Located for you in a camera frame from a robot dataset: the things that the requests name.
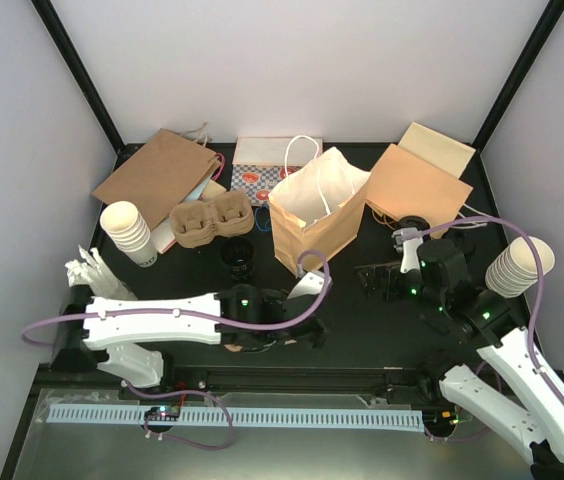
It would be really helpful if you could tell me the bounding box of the single pulp cup carrier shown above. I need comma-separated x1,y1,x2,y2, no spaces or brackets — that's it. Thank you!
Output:
224,340,297,354

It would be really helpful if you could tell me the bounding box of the orange kraft paper bag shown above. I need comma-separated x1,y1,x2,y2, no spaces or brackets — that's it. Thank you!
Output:
268,147,371,274

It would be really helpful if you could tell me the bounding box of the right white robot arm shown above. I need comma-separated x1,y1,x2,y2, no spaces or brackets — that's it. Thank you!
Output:
356,239,564,479

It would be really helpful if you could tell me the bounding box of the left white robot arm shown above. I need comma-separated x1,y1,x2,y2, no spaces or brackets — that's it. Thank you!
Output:
51,272,330,399

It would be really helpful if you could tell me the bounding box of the black lid stack left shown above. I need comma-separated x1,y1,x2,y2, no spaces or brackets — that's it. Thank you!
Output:
393,215,430,236

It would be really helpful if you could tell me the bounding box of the black lid stack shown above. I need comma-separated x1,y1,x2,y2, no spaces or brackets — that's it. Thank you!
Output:
393,215,430,236
445,229,476,259

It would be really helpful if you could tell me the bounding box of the black lid stack right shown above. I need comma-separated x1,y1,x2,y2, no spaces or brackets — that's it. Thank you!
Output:
445,229,476,259

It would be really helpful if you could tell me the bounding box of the orange flat bag right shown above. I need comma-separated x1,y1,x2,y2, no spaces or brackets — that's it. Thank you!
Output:
366,144,473,227

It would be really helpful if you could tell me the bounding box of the right stack of paper cups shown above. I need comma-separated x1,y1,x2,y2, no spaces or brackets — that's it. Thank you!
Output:
485,237,539,299

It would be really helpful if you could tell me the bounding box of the stack of paper cups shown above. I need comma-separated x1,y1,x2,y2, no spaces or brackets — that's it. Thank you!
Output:
485,237,539,299
99,201,158,268

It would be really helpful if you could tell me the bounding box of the tan flat paper bag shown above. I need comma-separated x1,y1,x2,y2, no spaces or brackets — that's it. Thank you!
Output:
398,122,476,178

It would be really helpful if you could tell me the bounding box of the stack of pulp cup carriers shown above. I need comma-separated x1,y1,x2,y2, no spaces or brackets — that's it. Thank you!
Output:
169,191,255,248

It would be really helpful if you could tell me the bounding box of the checkered printed paper bag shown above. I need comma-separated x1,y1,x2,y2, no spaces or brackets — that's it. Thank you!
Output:
230,136,323,207

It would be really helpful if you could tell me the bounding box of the brown flat paper bag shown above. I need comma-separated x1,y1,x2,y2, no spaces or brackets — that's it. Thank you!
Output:
92,129,220,229

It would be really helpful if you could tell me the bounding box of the left stack of paper cups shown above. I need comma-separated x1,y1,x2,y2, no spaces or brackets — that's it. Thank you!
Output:
99,201,158,268

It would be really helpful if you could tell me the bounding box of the bundle of wrapped straws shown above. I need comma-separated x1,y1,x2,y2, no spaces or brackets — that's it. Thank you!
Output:
65,246,137,301

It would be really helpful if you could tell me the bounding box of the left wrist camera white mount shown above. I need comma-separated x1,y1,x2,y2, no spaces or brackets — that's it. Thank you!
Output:
287,271,331,300

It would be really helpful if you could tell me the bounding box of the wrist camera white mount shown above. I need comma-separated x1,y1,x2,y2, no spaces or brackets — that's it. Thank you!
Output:
287,271,331,300
392,227,423,274

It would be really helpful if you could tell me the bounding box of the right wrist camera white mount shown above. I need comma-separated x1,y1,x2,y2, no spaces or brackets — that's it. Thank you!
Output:
392,227,423,274

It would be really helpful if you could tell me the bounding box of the blue slotted cable duct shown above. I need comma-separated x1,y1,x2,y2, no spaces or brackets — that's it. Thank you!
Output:
46,404,424,433

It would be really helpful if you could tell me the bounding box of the blue bag handle string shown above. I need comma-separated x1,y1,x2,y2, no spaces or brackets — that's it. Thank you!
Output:
255,204,276,234

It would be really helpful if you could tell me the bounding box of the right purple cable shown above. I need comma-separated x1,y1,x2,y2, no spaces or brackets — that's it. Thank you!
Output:
406,215,564,444

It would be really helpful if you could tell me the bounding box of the right black frame post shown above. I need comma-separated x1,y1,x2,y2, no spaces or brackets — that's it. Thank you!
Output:
472,0,564,149

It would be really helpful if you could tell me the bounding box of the black frame post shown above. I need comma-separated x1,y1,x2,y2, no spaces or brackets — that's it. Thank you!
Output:
31,0,125,154
472,0,564,149

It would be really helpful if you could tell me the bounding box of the left black frame post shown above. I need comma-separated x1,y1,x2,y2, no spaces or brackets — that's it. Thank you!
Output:
31,0,125,154

